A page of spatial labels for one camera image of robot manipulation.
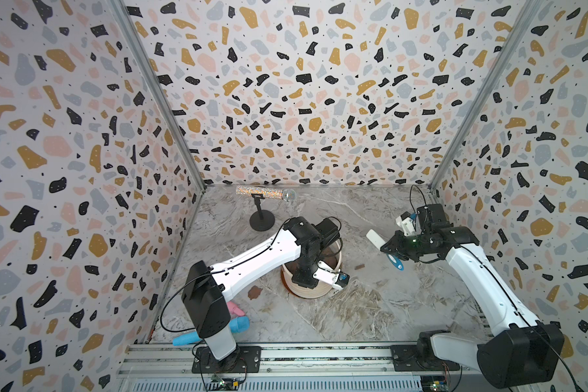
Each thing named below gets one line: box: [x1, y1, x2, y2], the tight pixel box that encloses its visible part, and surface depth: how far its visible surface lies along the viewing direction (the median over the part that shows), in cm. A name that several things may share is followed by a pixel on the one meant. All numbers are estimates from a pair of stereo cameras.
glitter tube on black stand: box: [235, 185, 298, 232], surface depth 93 cm
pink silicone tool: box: [226, 300, 245, 317], surface depth 83 cm
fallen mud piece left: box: [247, 285, 263, 301], surface depth 89 cm
